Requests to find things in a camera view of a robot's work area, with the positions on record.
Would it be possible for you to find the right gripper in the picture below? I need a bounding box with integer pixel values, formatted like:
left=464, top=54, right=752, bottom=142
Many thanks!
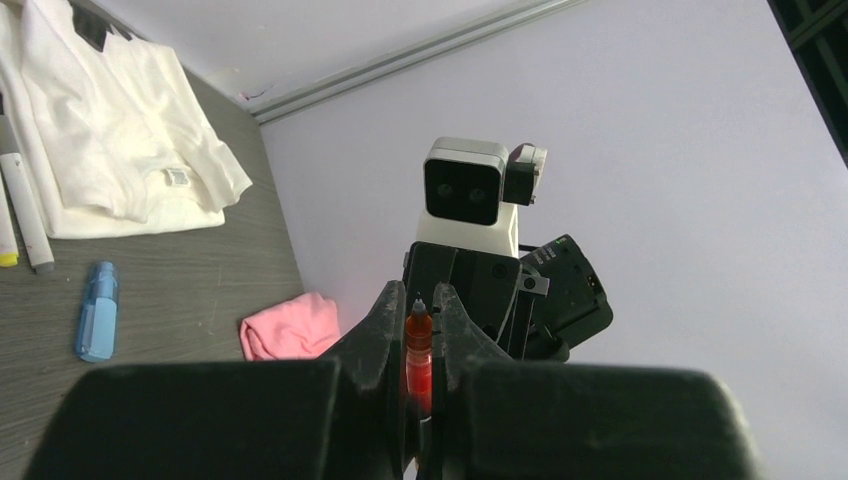
left=402, top=241, right=550, bottom=359

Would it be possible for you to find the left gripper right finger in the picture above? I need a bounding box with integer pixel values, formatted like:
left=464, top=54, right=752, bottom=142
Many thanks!
left=431, top=284, right=762, bottom=479

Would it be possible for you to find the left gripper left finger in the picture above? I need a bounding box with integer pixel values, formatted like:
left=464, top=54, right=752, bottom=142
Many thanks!
left=25, top=281, right=406, bottom=479

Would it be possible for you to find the orange brown gel pen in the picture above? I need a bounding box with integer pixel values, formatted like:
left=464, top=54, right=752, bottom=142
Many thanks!
left=405, top=298, right=433, bottom=419

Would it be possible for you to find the light blue highlighter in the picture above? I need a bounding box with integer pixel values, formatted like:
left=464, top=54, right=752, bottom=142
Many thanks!
left=74, top=261, right=120, bottom=363

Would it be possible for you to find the white acrylic marker grey tip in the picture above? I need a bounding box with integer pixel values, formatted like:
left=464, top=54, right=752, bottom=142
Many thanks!
left=0, top=92, right=56, bottom=276

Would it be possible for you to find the white pen yellow end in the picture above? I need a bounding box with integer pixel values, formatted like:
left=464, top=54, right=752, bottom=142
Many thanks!
left=0, top=180, right=19, bottom=268

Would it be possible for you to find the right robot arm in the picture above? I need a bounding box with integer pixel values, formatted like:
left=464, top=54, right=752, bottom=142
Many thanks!
left=403, top=235, right=613, bottom=362

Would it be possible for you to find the pink cloth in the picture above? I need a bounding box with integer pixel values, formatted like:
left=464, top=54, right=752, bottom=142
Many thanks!
left=239, top=292, right=341, bottom=361

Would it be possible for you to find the white folded cloth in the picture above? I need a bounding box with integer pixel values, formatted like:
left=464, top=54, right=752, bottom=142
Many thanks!
left=1, top=1, right=252, bottom=239

